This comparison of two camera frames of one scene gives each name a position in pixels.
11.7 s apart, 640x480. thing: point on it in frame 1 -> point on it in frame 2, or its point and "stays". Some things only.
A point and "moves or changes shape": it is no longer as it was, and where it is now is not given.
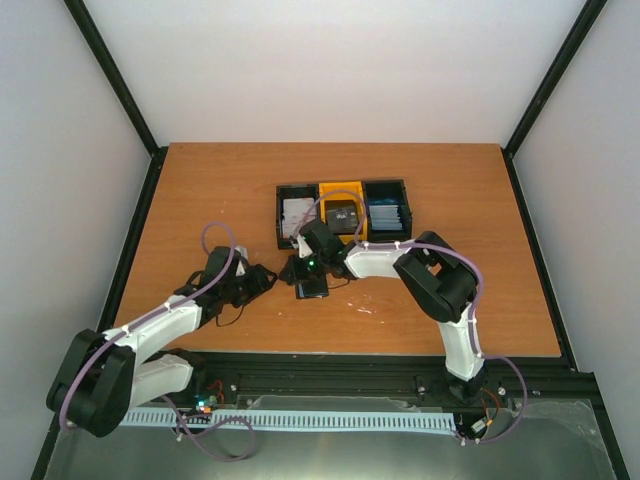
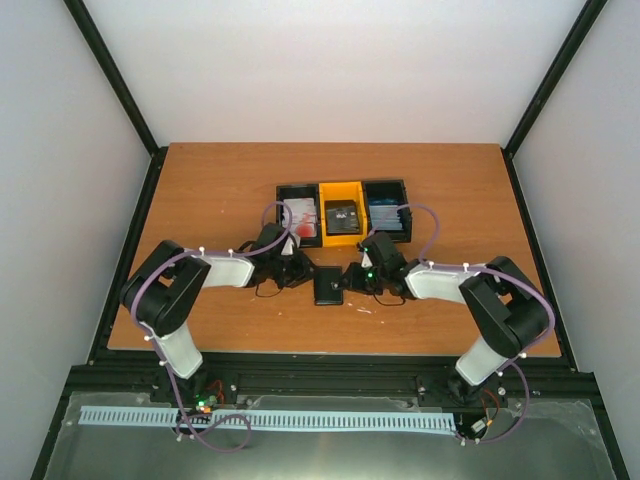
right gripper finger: x=291 y=273 -> x=354 y=283
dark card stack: x=342 y=216 stays
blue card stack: x=384 y=214 stays
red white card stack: x=296 y=213 stays
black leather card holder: x=312 y=289 moves or changes shape
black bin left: x=291 y=191 stays
